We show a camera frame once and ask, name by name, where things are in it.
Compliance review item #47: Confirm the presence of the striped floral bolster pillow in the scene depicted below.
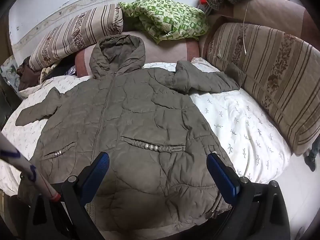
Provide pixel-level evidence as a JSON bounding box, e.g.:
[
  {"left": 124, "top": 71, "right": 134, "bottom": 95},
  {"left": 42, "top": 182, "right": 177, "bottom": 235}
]
[{"left": 29, "top": 5, "right": 124, "bottom": 72}]

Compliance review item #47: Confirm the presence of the large striped floral cushion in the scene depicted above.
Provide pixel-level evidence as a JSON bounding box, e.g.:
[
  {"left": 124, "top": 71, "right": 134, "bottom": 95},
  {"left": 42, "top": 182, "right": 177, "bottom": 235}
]
[{"left": 206, "top": 22, "right": 320, "bottom": 157}]

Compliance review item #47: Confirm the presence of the plain brown cushion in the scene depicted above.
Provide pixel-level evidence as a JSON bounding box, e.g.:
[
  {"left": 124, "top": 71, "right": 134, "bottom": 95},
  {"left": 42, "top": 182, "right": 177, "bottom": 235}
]
[{"left": 207, "top": 0, "right": 320, "bottom": 50}]

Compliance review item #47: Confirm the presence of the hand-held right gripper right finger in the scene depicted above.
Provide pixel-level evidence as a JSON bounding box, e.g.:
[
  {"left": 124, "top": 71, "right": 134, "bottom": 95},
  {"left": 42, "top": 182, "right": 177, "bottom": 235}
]
[{"left": 207, "top": 152, "right": 292, "bottom": 240}]

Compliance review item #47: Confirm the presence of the olive quilted hooded jacket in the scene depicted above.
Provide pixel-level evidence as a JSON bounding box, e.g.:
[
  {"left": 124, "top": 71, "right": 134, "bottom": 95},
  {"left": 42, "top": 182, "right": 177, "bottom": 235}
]
[{"left": 15, "top": 34, "right": 240, "bottom": 233}]

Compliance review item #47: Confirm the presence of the white leaf-print duvet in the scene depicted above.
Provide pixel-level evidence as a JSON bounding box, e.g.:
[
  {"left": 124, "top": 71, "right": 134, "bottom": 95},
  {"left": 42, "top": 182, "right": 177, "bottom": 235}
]
[{"left": 0, "top": 57, "right": 292, "bottom": 195}]

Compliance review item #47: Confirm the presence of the white cord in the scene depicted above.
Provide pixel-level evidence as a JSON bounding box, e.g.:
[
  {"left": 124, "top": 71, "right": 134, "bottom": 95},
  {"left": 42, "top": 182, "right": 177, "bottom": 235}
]
[{"left": 241, "top": 4, "right": 250, "bottom": 54}]

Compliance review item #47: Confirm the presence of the cream patterned cloth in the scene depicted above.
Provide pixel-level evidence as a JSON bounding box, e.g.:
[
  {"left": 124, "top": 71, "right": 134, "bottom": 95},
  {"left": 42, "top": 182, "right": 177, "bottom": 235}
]
[{"left": 40, "top": 66, "right": 54, "bottom": 83}]

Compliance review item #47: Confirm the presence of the dark blue cloth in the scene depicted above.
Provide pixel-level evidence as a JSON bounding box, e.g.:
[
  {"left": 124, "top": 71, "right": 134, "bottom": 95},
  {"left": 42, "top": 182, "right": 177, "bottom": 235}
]
[{"left": 304, "top": 140, "right": 320, "bottom": 172}]

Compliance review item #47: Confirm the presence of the dark brown cloth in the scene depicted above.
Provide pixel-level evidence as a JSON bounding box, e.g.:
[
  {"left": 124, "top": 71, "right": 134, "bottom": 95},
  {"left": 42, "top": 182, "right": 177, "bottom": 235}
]
[{"left": 16, "top": 56, "right": 42, "bottom": 90}]

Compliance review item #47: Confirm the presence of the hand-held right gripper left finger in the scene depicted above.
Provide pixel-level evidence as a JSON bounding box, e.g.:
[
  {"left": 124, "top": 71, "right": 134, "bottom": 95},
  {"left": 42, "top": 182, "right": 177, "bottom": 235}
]
[{"left": 25, "top": 152, "right": 110, "bottom": 240}]

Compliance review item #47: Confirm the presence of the pink bed sheet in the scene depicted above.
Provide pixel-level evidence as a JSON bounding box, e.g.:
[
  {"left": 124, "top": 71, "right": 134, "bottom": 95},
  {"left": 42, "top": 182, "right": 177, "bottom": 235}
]
[{"left": 75, "top": 31, "right": 199, "bottom": 77}]

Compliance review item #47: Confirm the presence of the green patterned blanket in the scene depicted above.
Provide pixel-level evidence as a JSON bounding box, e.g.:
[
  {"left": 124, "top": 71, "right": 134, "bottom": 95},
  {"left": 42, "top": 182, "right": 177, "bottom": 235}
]
[{"left": 117, "top": 0, "right": 209, "bottom": 44}]

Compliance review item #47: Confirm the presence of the dark wooden furniture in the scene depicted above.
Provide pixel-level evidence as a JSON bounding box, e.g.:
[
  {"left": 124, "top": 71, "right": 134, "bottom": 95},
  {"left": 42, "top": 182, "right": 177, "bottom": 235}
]
[{"left": 0, "top": 75, "right": 23, "bottom": 120}]

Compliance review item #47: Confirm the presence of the floral plastic bag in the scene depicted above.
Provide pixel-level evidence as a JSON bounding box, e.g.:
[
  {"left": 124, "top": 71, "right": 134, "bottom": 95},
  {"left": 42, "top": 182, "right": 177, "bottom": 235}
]
[{"left": 0, "top": 55, "right": 20, "bottom": 93}]

